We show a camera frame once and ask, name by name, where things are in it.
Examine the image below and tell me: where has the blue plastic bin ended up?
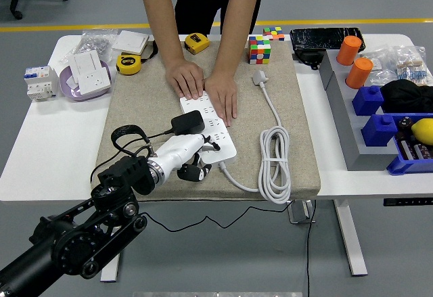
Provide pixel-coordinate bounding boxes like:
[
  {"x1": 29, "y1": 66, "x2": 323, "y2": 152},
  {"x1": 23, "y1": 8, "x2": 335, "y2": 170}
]
[{"x1": 386, "y1": 112, "x2": 433, "y2": 176}]

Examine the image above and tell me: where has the black cloth bundle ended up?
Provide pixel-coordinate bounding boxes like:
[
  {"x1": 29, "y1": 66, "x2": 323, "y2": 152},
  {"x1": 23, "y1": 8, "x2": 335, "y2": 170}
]
[{"x1": 379, "y1": 79, "x2": 433, "y2": 114}]

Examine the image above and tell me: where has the black desk control panel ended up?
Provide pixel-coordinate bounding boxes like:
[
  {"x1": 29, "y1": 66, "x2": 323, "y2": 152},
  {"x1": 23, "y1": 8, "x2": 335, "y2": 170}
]
[{"x1": 383, "y1": 197, "x2": 433, "y2": 207}]

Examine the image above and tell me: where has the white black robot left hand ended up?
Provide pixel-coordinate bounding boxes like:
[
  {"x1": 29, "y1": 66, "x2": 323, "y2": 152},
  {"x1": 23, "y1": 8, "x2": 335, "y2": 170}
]
[{"x1": 154, "y1": 133, "x2": 221, "y2": 182}]

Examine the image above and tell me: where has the square yellow tape measure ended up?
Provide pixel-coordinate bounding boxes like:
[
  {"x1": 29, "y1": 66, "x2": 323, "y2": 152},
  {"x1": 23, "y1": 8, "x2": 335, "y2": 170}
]
[{"x1": 184, "y1": 32, "x2": 210, "y2": 55}]

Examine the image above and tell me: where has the silver metal bracket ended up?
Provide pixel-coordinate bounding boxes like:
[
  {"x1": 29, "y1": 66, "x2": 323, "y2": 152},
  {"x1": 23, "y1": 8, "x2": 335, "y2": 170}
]
[{"x1": 286, "y1": 199, "x2": 317, "y2": 225}]

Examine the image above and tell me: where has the blue knobbed block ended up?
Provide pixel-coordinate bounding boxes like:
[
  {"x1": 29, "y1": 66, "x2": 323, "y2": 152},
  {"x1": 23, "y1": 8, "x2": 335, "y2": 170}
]
[
  {"x1": 361, "y1": 114, "x2": 398, "y2": 147},
  {"x1": 351, "y1": 85, "x2": 385, "y2": 117}
]

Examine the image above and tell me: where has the person's right hand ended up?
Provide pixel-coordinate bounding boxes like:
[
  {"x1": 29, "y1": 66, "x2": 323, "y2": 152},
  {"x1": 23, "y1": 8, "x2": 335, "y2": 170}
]
[{"x1": 165, "y1": 59, "x2": 206, "y2": 101}]

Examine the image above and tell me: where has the white flat switch box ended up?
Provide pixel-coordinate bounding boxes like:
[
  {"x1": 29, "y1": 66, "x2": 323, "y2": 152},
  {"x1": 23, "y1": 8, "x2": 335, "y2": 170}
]
[{"x1": 111, "y1": 30, "x2": 150, "y2": 55}]

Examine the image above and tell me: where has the clear bag of resistors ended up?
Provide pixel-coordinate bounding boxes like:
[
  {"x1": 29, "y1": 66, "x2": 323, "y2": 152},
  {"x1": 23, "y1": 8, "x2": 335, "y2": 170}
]
[{"x1": 388, "y1": 45, "x2": 430, "y2": 87}]

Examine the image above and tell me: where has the beige fabric mat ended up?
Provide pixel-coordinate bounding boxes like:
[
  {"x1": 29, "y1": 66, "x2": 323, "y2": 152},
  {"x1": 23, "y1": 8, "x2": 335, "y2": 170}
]
[{"x1": 94, "y1": 41, "x2": 321, "y2": 202}]

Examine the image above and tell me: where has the white desk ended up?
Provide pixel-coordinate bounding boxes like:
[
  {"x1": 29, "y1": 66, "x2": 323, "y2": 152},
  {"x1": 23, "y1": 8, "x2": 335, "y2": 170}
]
[{"x1": 0, "y1": 34, "x2": 433, "y2": 283}]

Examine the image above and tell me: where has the white power strip with cord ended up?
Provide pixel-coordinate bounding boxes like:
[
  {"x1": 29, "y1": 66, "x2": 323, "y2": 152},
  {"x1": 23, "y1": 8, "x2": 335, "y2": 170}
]
[{"x1": 179, "y1": 69, "x2": 292, "y2": 205}]

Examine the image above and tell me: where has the round yellow tape measure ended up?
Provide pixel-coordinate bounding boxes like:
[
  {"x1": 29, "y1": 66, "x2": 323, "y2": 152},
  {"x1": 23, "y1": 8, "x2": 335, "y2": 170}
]
[{"x1": 116, "y1": 39, "x2": 160, "y2": 76}]

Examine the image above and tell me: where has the grey stepped block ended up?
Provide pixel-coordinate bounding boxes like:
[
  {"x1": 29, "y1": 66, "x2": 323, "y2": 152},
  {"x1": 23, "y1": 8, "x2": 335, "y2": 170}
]
[{"x1": 319, "y1": 49, "x2": 400, "y2": 172}]

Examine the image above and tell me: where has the large colourful puzzle cube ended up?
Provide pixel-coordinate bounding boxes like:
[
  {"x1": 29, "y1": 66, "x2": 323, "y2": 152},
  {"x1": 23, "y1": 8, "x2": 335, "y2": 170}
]
[{"x1": 248, "y1": 35, "x2": 272, "y2": 65}]

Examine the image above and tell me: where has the clear bag of parts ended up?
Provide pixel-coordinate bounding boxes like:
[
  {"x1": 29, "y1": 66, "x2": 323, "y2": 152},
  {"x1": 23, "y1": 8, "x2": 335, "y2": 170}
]
[{"x1": 360, "y1": 48, "x2": 393, "y2": 87}]

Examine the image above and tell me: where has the black hanging cable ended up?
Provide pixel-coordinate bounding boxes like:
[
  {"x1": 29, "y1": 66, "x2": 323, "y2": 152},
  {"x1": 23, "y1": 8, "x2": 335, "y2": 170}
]
[{"x1": 305, "y1": 199, "x2": 317, "y2": 297}]

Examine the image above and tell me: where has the yellow lemon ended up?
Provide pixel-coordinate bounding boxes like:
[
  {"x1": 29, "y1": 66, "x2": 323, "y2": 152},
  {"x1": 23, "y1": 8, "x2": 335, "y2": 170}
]
[{"x1": 410, "y1": 118, "x2": 433, "y2": 146}]

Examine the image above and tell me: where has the clear bag of screws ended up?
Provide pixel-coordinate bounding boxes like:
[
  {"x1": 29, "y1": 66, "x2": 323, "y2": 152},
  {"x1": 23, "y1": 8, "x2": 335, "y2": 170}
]
[{"x1": 57, "y1": 29, "x2": 119, "y2": 66}]

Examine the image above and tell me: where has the small colourful puzzle cube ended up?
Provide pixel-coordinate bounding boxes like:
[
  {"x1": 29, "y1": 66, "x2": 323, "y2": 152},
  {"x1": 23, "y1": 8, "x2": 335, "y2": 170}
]
[{"x1": 263, "y1": 26, "x2": 286, "y2": 42}]

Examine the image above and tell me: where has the black plug adapter with cord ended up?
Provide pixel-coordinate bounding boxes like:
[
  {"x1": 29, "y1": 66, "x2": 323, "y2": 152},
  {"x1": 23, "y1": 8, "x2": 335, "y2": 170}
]
[{"x1": 89, "y1": 110, "x2": 294, "y2": 233}]

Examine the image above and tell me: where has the white wall socket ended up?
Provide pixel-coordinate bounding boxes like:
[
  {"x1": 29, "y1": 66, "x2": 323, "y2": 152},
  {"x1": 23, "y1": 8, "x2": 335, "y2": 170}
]
[{"x1": 76, "y1": 68, "x2": 112, "y2": 95}]

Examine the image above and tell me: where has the black glossy tray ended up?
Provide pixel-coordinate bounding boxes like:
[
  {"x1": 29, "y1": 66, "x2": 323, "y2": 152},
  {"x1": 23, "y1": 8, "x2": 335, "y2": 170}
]
[{"x1": 290, "y1": 27, "x2": 367, "y2": 54}]

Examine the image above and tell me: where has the purple bowl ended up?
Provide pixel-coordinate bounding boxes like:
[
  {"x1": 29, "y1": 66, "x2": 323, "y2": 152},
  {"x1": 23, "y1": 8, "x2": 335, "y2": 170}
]
[{"x1": 59, "y1": 59, "x2": 114, "y2": 102}]

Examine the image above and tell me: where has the orange cylinder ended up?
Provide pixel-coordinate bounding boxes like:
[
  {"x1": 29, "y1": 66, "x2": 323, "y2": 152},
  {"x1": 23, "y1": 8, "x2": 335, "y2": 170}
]
[
  {"x1": 336, "y1": 35, "x2": 362, "y2": 66},
  {"x1": 344, "y1": 57, "x2": 374, "y2": 90}
]

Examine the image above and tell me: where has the person's left hand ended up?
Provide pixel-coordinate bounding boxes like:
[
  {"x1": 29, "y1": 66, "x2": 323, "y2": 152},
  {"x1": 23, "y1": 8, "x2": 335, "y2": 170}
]
[{"x1": 204, "y1": 72, "x2": 239, "y2": 127}]

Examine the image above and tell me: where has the white switch panel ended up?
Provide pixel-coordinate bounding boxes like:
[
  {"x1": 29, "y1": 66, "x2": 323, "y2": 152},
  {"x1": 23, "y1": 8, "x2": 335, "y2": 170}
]
[{"x1": 69, "y1": 50, "x2": 102, "y2": 78}]

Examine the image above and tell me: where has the white circuit breaker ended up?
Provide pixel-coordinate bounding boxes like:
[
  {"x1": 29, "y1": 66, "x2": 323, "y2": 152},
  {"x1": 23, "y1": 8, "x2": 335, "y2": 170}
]
[{"x1": 23, "y1": 66, "x2": 60, "y2": 101}]

